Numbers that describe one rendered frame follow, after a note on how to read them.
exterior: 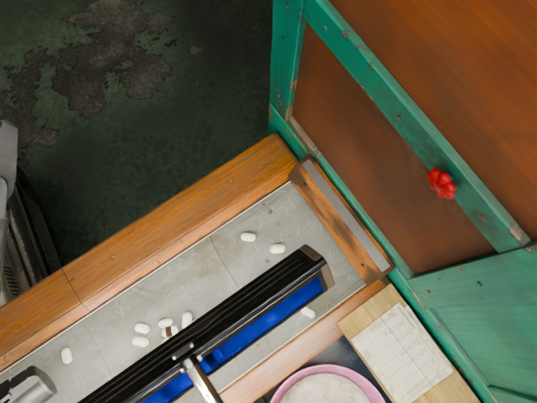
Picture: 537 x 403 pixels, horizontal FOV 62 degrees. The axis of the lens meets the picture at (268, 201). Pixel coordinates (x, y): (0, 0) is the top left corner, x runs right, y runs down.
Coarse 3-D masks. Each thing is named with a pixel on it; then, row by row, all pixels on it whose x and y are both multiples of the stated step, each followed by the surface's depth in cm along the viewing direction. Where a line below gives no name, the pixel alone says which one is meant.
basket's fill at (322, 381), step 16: (304, 384) 97; (320, 384) 96; (336, 384) 97; (352, 384) 97; (288, 400) 96; (304, 400) 95; (320, 400) 95; (336, 400) 96; (352, 400) 96; (368, 400) 96
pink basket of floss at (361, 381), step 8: (312, 368) 93; (320, 368) 95; (328, 368) 95; (336, 368) 94; (344, 368) 94; (296, 376) 94; (304, 376) 98; (344, 376) 97; (352, 376) 95; (360, 376) 93; (288, 384) 95; (360, 384) 96; (368, 384) 93; (280, 392) 94; (368, 392) 95; (376, 392) 92; (272, 400) 92; (376, 400) 94
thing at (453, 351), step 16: (272, 112) 103; (272, 128) 111; (288, 128) 100; (288, 144) 108; (400, 288) 97; (416, 304) 93; (432, 320) 91; (432, 336) 97; (448, 336) 89; (448, 352) 94; (464, 352) 88; (464, 368) 91; (480, 384) 88; (480, 400) 94
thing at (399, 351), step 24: (408, 312) 96; (360, 336) 94; (384, 336) 94; (408, 336) 95; (384, 360) 93; (408, 360) 93; (432, 360) 93; (384, 384) 92; (408, 384) 92; (432, 384) 92
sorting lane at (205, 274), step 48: (288, 192) 106; (240, 240) 103; (288, 240) 103; (144, 288) 100; (192, 288) 100; (240, 288) 100; (336, 288) 101; (96, 336) 97; (144, 336) 97; (288, 336) 98; (0, 384) 94; (96, 384) 95
